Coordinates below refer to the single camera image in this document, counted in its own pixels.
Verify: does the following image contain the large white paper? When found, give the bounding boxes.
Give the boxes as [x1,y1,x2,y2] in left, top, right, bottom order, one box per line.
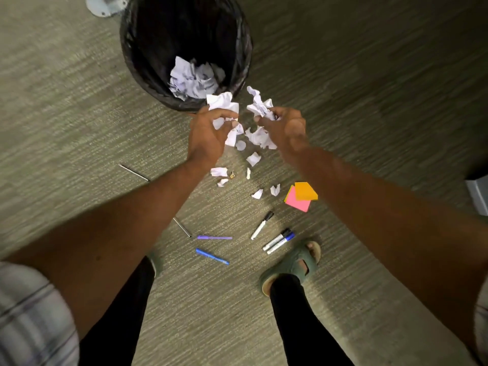
[206,92,245,147]

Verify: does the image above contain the person's right forearm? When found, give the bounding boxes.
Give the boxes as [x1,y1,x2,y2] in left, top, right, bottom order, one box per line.
[284,143,488,357]

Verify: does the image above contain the white marker with black cap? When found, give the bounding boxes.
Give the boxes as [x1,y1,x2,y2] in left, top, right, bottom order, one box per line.
[262,228,292,251]
[250,211,275,241]

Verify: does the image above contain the person's right green sandal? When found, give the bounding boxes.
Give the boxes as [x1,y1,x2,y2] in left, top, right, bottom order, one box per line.
[259,240,322,298]

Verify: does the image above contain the thin silver pen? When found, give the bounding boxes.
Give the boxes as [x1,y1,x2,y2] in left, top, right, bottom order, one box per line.
[173,217,192,238]
[118,164,151,182]

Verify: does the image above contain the grey metal furniture base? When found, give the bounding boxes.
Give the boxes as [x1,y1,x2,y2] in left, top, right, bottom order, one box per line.
[85,0,129,18]

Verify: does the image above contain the crumpled white paper pile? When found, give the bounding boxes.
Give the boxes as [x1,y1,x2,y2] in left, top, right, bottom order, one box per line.
[168,56,226,101]

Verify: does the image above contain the flat crumpled white paper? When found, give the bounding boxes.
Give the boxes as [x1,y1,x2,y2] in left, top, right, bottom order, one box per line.
[245,126,278,150]

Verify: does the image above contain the orange sticky note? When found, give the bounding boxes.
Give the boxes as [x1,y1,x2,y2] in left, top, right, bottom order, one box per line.
[294,182,318,201]

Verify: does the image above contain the grey furniture corner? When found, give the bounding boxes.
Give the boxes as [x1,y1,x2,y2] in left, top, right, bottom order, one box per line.
[465,174,488,217]

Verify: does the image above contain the person's left leg black trousers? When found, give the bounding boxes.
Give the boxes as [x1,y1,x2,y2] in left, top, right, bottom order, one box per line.
[78,257,157,366]

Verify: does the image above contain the person's left plaid sleeve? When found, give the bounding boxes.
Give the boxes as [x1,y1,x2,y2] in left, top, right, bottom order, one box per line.
[0,261,81,366]

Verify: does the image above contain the person's leg black trousers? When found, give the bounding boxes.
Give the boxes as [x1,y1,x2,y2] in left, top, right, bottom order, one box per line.
[78,257,157,366]
[269,274,355,366]

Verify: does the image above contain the white marker with blue cap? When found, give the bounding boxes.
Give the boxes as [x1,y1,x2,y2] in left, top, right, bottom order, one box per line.
[266,233,296,255]

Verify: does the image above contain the black waste bin with liner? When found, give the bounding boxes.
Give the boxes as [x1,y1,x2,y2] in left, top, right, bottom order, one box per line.
[120,0,253,113]

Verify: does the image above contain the scattered white paper scraps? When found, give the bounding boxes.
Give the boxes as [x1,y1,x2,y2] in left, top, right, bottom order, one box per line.
[210,140,281,200]

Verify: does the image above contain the person's left hand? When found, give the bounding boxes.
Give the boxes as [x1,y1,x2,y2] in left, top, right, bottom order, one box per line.
[186,106,240,170]

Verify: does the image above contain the person's right plaid sleeve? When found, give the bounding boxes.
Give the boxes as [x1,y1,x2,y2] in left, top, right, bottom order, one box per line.
[473,276,488,366]

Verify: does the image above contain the person's plaid sleeve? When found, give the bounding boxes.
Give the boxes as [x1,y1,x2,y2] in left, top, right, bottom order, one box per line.
[473,276,488,366]
[0,261,81,366]

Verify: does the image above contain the person's left forearm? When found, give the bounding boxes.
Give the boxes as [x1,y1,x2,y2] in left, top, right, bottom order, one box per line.
[0,159,215,341]

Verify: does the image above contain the pink sticky note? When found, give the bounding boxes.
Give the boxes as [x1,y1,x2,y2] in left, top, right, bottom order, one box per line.
[285,186,312,213]

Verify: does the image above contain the person's right hand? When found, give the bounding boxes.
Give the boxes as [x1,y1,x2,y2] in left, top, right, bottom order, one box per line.
[253,106,309,153]

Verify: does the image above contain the person's right leg black trousers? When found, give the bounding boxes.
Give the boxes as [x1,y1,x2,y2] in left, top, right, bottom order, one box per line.
[269,274,355,366]

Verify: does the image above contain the white paper with writing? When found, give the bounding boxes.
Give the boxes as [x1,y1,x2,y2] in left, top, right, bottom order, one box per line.
[246,86,281,121]

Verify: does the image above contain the blue pen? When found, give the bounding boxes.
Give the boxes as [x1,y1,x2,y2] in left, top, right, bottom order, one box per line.
[195,248,230,266]

